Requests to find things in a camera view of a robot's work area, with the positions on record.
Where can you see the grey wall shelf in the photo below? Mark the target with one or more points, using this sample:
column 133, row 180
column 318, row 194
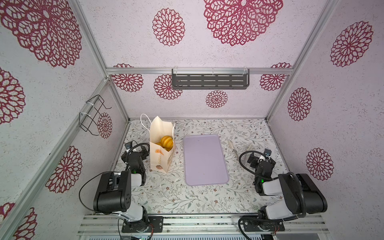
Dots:
column 212, row 81

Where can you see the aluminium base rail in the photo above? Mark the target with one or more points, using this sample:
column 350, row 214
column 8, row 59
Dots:
column 200, row 224

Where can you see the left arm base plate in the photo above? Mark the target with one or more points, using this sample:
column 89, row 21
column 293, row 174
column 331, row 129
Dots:
column 148, row 225

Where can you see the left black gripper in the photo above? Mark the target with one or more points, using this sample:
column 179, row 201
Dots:
column 143, row 152

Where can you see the small yellow croissant piece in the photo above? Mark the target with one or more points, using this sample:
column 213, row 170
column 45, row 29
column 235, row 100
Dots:
column 167, row 143

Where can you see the printed paper bag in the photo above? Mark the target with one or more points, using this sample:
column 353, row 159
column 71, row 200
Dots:
column 160, row 158

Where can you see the lavender tray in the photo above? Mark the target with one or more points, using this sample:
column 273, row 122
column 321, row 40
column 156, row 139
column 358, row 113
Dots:
column 204, row 160

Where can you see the black wire wall rack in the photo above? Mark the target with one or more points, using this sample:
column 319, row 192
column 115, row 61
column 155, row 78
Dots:
column 96, row 121

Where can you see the floral table mat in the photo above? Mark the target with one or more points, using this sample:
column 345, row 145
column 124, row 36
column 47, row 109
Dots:
column 169, row 194

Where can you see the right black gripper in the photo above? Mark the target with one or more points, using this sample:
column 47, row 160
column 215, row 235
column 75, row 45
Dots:
column 256, row 161

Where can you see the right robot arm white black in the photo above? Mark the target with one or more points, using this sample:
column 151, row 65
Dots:
column 300, row 194

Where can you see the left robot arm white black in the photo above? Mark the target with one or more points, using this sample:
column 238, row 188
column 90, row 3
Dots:
column 114, row 191

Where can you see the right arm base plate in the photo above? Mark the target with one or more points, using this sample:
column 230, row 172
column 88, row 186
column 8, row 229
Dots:
column 251, row 224

